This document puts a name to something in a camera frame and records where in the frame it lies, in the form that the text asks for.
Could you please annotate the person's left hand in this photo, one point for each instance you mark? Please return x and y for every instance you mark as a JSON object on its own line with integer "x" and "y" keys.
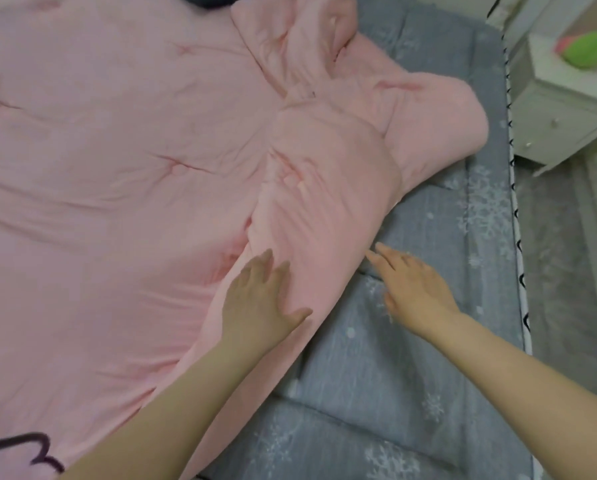
{"x": 253, "y": 314}

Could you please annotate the person's right hand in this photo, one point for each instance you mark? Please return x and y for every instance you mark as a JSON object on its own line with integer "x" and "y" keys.
{"x": 418, "y": 294}

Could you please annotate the person's left thumb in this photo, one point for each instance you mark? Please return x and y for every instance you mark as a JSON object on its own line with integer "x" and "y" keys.
{"x": 297, "y": 319}

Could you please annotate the person's right fingers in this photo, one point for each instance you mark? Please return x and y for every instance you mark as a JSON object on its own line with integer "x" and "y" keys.
{"x": 391, "y": 262}

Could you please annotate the person's right forearm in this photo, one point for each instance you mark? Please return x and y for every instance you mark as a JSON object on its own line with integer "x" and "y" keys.
{"x": 528, "y": 394}

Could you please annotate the person's left forearm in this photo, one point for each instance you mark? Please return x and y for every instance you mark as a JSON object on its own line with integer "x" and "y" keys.
{"x": 168, "y": 414}

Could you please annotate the grey snowflake mattress pad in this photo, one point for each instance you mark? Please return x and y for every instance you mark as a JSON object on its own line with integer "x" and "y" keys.
{"x": 378, "y": 394}

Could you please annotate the white black-patterned bed sheet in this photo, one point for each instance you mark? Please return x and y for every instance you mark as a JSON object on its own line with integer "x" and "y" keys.
{"x": 517, "y": 234}

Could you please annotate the white nightstand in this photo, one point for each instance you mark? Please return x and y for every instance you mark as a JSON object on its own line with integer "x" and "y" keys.
{"x": 553, "y": 114}

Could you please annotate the pink quilt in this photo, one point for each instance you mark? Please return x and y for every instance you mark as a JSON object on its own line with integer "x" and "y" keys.
{"x": 103, "y": 169}

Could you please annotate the green pink plush toy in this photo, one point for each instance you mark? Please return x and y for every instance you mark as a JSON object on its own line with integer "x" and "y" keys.
{"x": 591, "y": 48}

